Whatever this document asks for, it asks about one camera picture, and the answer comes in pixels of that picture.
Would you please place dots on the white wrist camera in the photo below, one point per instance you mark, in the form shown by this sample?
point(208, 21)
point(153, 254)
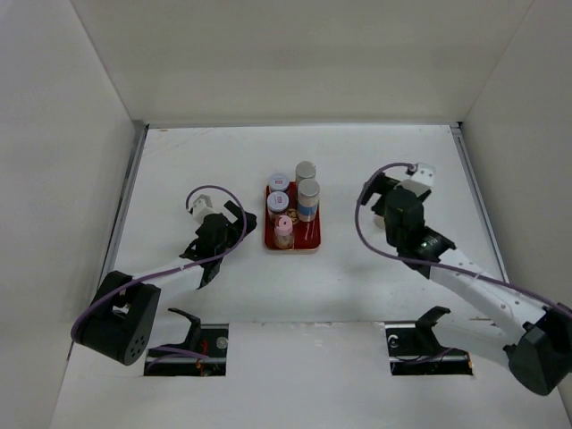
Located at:
point(201, 208)
point(422, 176)

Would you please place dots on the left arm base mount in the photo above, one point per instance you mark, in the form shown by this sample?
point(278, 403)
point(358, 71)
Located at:
point(201, 353)

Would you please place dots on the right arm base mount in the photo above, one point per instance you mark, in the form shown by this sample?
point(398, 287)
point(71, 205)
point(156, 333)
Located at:
point(414, 350)

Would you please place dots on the grey-lid spice jar front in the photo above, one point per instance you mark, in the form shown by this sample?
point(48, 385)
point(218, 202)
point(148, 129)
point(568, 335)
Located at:
point(278, 182)

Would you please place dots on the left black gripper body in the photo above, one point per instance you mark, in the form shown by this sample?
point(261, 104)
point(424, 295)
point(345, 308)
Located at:
point(232, 231)

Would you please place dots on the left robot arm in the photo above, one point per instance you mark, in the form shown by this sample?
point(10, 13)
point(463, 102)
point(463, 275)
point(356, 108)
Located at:
point(119, 321)

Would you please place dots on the grey-lid spice jar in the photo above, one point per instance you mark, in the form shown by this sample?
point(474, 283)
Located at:
point(277, 204)
point(278, 182)

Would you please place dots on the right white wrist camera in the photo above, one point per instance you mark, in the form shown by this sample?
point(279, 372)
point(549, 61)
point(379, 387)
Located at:
point(422, 176)

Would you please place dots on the yellow-lid spice bottle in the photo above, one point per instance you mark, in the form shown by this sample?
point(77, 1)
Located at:
point(379, 222)

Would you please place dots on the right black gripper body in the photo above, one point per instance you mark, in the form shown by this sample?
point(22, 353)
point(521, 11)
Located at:
point(380, 207)

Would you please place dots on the grey-cap blue-label bottle front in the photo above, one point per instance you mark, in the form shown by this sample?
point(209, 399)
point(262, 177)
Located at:
point(308, 197)

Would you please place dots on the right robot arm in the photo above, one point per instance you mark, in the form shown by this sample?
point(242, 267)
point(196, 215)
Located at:
point(529, 335)

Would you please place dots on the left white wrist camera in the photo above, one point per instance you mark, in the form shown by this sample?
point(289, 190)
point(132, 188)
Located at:
point(201, 208)

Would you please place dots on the pink-lid spice bottle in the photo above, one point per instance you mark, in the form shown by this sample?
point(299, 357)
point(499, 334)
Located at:
point(283, 233)

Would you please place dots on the tall grey-cap blue-label bottle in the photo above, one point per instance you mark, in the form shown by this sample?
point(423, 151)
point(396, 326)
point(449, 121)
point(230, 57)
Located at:
point(305, 170)

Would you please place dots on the red lacquer tray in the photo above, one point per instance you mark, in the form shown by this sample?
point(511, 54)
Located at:
point(307, 235)

